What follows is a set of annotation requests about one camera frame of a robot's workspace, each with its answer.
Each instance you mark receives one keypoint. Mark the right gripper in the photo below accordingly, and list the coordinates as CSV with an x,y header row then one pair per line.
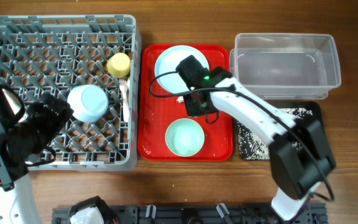
x,y
191,109

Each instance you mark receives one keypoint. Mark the white napkin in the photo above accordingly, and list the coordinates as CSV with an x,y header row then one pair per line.
x,y
180,99

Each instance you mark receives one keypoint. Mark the green bowl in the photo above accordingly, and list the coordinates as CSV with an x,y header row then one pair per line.
x,y
184,137

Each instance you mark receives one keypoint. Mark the rice and food scraps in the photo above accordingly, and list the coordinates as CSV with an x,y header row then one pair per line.
x,y
252,148

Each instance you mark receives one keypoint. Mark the white plastic spoon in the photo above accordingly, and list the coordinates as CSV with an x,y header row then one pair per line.
x,y
129,84

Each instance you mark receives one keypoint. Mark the white plastic fork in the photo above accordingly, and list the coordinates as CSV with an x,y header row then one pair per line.
x,y
124,92

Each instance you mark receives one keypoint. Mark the yellow plastic cup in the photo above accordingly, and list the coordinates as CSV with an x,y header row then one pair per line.
x,y
119,65

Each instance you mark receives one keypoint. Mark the light blue small bowl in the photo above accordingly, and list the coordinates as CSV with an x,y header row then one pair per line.
x,y
88,102

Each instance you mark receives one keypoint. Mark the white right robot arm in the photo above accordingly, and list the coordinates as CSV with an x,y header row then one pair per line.
x,y
299,152

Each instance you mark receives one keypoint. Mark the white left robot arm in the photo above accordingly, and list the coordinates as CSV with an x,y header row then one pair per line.
x,y
25,132

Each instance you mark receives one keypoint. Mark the black waste tray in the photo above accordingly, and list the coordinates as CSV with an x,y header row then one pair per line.
x,y
317,114

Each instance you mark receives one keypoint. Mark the grey dishwasher rack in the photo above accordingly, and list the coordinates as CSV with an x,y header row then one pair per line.
x,y
54,54

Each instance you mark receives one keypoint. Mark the red plastic tray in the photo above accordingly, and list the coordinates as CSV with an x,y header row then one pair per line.
x,y
156,114

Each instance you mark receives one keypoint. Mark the light blue plate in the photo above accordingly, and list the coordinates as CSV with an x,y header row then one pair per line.
x,y
168,60

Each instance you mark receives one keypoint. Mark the clear plastic bin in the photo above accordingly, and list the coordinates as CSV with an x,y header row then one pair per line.
x,y
286,66

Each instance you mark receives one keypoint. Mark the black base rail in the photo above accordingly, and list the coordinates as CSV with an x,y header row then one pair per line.
x,y
240,214

